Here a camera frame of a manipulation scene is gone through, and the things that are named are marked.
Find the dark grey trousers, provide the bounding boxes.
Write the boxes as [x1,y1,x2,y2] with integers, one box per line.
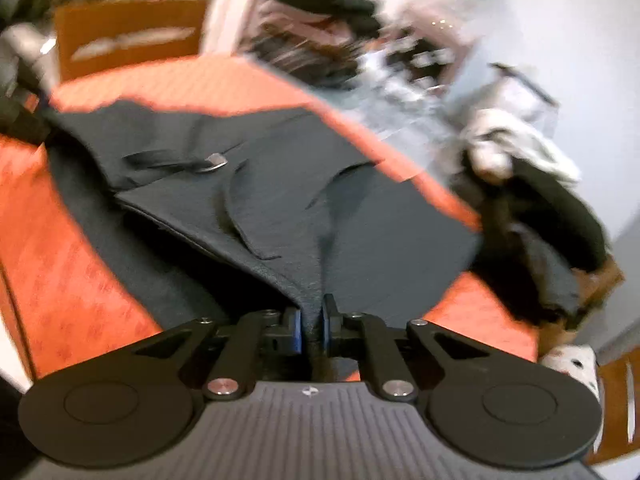
[46,101,480,335]

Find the orange patterned table mat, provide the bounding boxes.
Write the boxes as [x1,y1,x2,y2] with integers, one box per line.
[0,54,542,380]

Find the checkered tablecloth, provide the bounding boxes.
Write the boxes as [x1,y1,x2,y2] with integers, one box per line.
[312,51,462,179]

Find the cream white sweater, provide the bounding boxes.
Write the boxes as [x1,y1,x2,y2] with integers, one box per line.
[462,108,582,185]

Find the wooden chair left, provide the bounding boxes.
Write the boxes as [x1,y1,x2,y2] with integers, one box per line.
[54,0,208,82]

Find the maroon white folded garment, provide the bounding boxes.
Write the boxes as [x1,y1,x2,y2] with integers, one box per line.
[257,0,356,54]

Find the grey plaid folded garment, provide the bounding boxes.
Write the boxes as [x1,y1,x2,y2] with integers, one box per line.
[250,35,362,90]

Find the black folded garment top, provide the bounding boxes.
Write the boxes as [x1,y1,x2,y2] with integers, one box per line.
[278,0,382,39]

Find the pink water dispenser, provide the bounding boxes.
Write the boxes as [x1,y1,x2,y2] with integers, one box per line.
[385,0,480,98]

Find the cardboard box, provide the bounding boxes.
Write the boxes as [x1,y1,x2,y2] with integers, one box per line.
[538,254,625,358]

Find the black garment right pile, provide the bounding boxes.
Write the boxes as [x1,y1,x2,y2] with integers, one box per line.
[462,152,608,326]

